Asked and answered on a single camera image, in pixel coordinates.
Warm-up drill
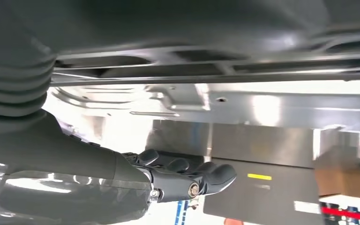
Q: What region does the stainless steel workbench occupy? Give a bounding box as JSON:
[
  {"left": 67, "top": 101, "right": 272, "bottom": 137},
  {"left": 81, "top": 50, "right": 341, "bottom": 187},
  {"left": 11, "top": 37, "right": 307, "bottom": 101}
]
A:
[{"left": 146, "top": 119, "right": 360, "bottom": 170}]

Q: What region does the grey metal cabinet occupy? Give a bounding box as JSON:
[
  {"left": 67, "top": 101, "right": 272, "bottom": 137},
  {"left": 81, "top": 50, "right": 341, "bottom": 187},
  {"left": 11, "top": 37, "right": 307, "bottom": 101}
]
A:
[{"left": 203, "top": 158, "right": 323, "bottom": 225}]

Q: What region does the cardboard box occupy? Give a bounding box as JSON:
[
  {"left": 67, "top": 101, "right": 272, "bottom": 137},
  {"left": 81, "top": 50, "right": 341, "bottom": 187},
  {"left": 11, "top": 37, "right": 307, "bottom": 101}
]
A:
[{"left": 314, "top": 146, "right": 360, "bottom": 199}]

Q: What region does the stamped grey metal plate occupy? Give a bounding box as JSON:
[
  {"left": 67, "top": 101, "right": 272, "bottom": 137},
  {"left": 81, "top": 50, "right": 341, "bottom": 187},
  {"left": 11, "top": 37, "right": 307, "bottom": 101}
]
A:
[{"left": 48, "top": 81, "right": 360, "bottom": 135}]

